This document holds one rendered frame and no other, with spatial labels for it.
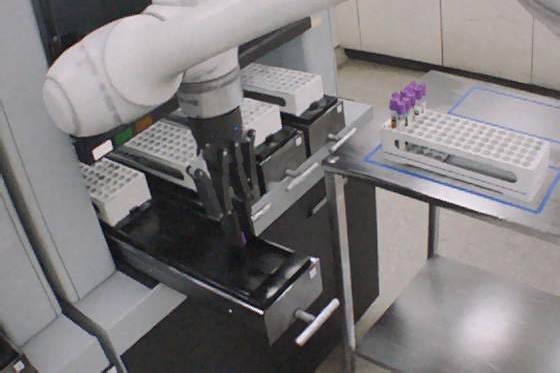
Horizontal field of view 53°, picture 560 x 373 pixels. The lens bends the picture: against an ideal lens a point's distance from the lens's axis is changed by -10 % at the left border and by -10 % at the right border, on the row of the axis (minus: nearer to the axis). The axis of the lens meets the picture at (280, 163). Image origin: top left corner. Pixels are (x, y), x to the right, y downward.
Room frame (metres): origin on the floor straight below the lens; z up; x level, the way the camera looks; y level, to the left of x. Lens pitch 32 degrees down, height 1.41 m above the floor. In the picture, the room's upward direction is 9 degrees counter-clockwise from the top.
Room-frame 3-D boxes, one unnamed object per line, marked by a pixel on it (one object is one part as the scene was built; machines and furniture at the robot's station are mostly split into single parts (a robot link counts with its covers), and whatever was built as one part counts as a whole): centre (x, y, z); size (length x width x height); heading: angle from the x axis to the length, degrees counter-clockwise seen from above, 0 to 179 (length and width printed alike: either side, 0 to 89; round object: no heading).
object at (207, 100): (0.77, 0.08, 1.07); 0.09 x 0.09 x 0.06
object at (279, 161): (1.25, 0.23, 0.78); 0.73 x 0.14 x 0.09; 48
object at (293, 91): (1.27, 0.02, 0.83); 0.30 x 0.10 x 0.06; 48
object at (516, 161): (0.86, -0.32, 0.85); 0.30 x 0.10 x 0.06; 46
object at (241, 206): (0.78, 0.07, 0.84); 0.03 x 0.01 x 0.07; 48
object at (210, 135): (0.77, 0.08, 1.00); 0.08 x 0.07 x 0.09; 138
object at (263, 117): (1.16, 0.13, 0.83); 0.30 x 0.10 x 0.06; 48
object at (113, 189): (0.98, 0.38, 0.83); 0.30 x 0.10 x 0.06; 48
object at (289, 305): (0.86, 0.25, 0.78); 0.73 x 0.14 x 0.09; 48
